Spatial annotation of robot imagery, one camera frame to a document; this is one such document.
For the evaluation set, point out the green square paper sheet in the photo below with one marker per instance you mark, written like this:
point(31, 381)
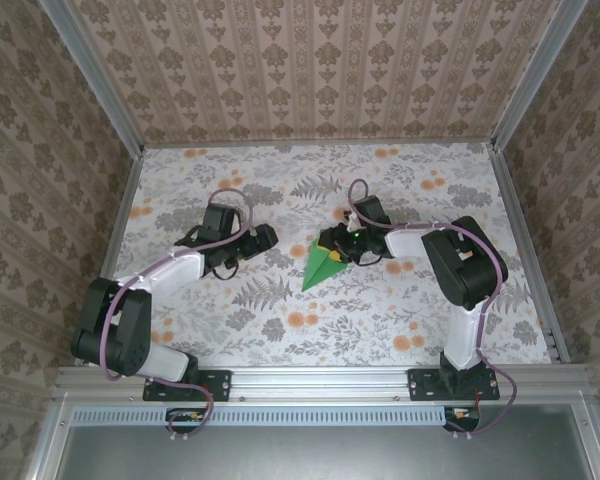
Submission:
point(317, 272)

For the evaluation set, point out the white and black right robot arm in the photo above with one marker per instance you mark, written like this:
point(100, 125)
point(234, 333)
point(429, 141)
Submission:
point(462, 340)

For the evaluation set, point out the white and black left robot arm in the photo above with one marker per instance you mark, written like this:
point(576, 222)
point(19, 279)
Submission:
point(165, 360)

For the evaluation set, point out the grey metal sheet panel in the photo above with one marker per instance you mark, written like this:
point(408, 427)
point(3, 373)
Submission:
point(320, 455)

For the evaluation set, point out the small controller circuit board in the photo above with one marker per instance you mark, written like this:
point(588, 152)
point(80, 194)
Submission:
point(185, 419)
point(462, 417)

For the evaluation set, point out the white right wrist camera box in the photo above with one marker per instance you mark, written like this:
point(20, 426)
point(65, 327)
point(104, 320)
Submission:
point(351, 221)

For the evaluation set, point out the aluminium side rail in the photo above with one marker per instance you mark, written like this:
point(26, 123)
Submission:
point(115, 230)
point(530, 260)

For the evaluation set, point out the wide aluminium frame rail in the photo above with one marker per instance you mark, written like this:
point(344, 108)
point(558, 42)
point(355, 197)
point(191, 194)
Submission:
point(320, 382)

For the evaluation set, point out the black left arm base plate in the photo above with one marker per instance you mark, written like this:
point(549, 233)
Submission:
point(220, 385)

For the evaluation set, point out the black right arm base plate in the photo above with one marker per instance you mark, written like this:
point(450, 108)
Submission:
point(420, 385)

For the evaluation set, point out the aluminium frame post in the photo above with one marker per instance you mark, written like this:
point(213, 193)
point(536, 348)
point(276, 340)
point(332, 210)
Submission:
point(535, 75)
point(95, 80)

